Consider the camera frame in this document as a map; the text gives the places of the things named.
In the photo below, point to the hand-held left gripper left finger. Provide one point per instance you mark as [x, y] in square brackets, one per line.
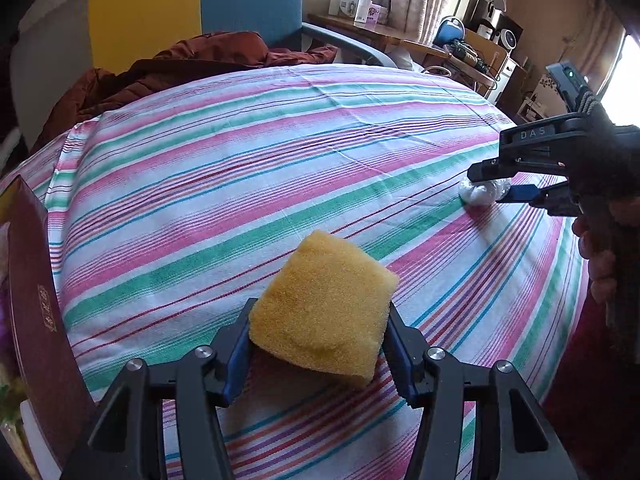
[235, 365]

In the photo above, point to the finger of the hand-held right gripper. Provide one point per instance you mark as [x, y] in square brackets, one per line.
[540, 147]
[522, 194]

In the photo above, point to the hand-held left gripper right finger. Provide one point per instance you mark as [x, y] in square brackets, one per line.
[406, 375]

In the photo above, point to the white plastic-wrapped item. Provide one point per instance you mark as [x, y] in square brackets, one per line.
[477, 194]

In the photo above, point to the yellow sponge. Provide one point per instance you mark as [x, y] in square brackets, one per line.
[320, 305]

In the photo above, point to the maroon and gold tin box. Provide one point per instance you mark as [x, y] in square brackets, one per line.
[35, 285]

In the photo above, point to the person's right hand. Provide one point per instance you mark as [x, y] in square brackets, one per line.
[600, 270]

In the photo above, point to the white cabinet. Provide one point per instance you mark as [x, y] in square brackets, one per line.
[502, 82]

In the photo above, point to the small white fan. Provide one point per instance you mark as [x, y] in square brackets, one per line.
[509, 40]

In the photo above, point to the blue metal chair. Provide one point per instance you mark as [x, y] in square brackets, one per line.
[447, 32]

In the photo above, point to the person's dark red clothing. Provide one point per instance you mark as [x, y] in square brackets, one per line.
[590, 385]

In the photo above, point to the wooden desk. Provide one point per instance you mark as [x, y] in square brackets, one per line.
[380, 32]

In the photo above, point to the small purple box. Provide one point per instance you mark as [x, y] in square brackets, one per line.
[377, 14]

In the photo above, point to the tall white box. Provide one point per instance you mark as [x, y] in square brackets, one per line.
[356, 2]

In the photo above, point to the small white box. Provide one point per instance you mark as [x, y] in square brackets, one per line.
[335, 6]

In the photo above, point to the dark red jacket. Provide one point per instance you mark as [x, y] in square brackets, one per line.
[175, 60]

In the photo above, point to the grey yellow blue chair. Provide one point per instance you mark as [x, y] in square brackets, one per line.
[240, 0]

